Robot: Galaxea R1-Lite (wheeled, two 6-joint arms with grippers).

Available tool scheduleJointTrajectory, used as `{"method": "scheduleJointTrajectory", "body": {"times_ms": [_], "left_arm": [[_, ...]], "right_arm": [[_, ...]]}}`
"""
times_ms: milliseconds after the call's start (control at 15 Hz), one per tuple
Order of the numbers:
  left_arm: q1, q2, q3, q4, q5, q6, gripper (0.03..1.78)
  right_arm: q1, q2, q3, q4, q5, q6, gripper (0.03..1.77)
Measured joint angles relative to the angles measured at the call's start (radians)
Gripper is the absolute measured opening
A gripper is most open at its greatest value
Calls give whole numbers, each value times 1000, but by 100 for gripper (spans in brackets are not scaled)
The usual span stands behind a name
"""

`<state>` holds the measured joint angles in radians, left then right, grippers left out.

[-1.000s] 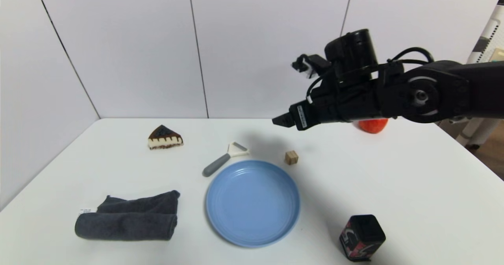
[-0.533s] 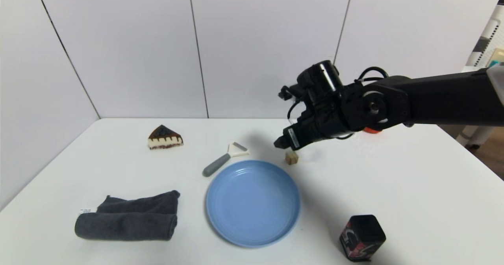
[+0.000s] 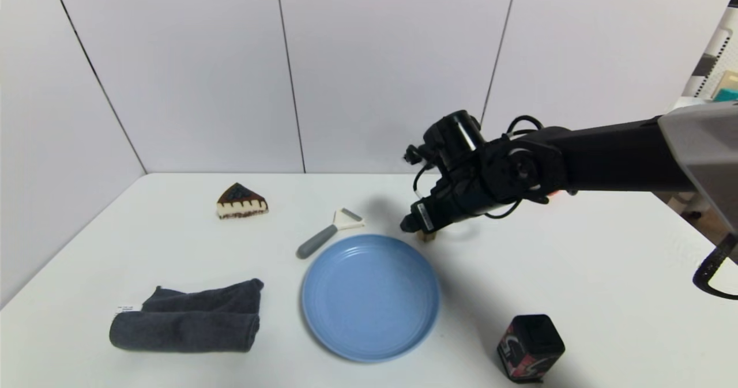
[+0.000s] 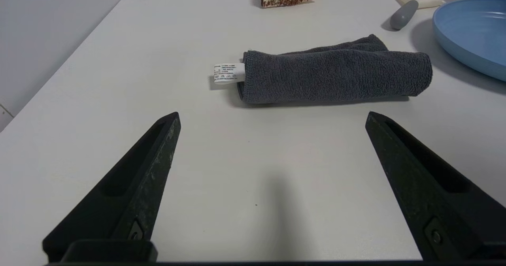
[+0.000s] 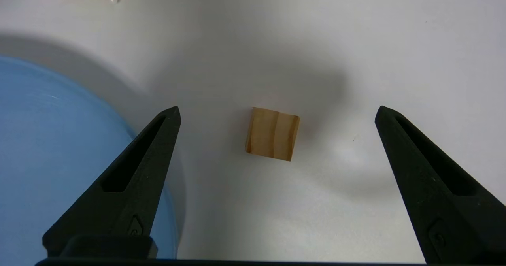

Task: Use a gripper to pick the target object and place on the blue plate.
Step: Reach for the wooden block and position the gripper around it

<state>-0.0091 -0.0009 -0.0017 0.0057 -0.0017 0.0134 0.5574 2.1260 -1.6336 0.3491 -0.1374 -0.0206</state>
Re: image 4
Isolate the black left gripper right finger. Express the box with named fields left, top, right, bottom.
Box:
left=365, top=111, right=506, bottom=263

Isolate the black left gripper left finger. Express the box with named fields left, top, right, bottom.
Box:
left=42, top=112, right=182, bottom=263

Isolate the blue plate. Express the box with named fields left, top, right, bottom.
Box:
left=432, top=0, right=506, bottom=82

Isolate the rolled dark grey towel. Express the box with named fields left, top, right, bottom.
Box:
left=213, top=34, right=433, bottom=104

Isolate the grey handled spatula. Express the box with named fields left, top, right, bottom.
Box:
left=390, top=0, right=446, bottom=31

